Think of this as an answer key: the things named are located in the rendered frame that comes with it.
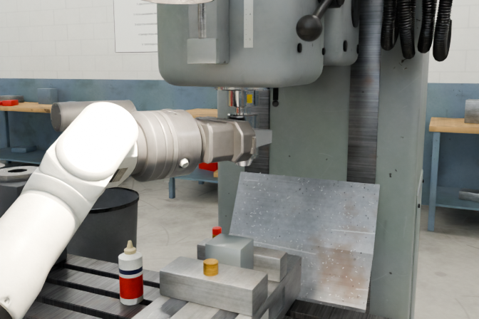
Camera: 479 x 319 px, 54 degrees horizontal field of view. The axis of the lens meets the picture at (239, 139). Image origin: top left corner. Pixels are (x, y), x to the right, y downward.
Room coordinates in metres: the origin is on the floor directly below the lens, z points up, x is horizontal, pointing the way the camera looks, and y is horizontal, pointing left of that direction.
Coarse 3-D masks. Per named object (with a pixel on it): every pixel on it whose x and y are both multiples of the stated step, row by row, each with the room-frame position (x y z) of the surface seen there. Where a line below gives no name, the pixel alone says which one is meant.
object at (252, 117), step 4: (228, 116) 0.68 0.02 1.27; (232, 116) 0.67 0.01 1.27; (236, 116) 0.67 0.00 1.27; (240, 116) 0.66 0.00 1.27; (244, 116) 0.66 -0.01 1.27; (248, 116) 0.66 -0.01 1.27; (252, 116) 0.67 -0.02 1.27; (256, 116) 0.67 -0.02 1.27; (244, 120) 0.66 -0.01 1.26; (248, 120) 0.66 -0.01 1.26; (252, 120) 0.67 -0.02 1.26; (256, 120) 0.67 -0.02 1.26
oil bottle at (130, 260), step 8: (128, 248) 0.76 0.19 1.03; (120, 256) 0.76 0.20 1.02; (128, 256) 0.75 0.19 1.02; (136, 256) 0.76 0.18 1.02; (120, 264) 0.75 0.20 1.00; (128, 264) 0.75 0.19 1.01; (136, 264) 0.75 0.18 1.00; (120, 272) 0.75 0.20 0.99; (128, 272) 0.75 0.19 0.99; (136, 272) 0.75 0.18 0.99; (120, 280) 0.75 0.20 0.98; (128, 280) 0.75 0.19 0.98; (136, 280) 0.75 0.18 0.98; (120, 288) 0.75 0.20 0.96; (128, 288) 0.75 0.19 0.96; (136, 288) 0.75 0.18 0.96; (120, 296) 0.76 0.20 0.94; (128, 296) 0.75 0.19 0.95; (136, 296) 0.75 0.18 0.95; (128, 304) 0.75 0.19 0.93
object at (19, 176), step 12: (0, 168) 0.94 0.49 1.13; (12, 168) 0.94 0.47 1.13; (24, 168) 0.94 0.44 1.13; (36, 168) 0.94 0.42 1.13; (0, 180) 0.87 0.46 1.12; (12, 180) 0.87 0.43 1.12; (24, 180) 0.88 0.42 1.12; (0, 192) 0.85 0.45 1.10; (12, 192) 0.84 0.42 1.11; (0, 204) 0.85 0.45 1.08; (0, 216) 0.85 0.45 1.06
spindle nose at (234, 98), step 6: (228, 90) 0.68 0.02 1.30; (258, 90) 0.68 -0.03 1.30; (228, 96) 0.68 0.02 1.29; (234, 96) 0.67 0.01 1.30; (240, 96) 0.66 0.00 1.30; (246, 96) 0.66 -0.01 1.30; (252, 96) 0.67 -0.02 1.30; (258, 96) 0.68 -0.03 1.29; (228, 102) 0.68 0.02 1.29; (234, 102) 0.67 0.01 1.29; (240, 102) 0.66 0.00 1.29; (246, 102) 0.66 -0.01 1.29; (252, 102) 0.67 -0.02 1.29; (258, 102) 0.68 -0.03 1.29
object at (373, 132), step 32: (416, 0) 0.94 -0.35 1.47; (416, 32) 0.94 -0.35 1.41; (352, 64) 0.99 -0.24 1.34; (384, 64) 0.97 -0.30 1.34; (416, 64) 0.94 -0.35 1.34; (224, 96) 1.11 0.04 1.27; (288, 96) 1.05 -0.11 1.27; (320, 96) 1.02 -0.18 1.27; (352, 96) 0.99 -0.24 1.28; (384, 96) 0.96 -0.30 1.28; (416, 96) 0.94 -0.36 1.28; (288, 128) 1.04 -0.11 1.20; (320, 128) 1.02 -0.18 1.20; (352, 128) 0.98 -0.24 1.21; (384, 128) 0.96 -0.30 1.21; (416, 128) 0.95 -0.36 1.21; (256, 160) 1.07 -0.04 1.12; (288, 160) 1.04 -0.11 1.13; (320, 160) 1.02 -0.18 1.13; (352, 160) 0.98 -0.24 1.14; (384, 160) 0.96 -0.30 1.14; (416, 160) 0.95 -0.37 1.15; (224, 192) 1.11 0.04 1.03; (384, 192) 0.96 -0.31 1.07; (416, 192) 1.02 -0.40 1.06; (224, 224) 1.11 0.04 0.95; (384, 224) 0.96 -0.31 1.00; (416, 224) 1.03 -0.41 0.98; (384, 256) 0.96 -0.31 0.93; (416, 256) 1.17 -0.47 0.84; (384, 288) 0.96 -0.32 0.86
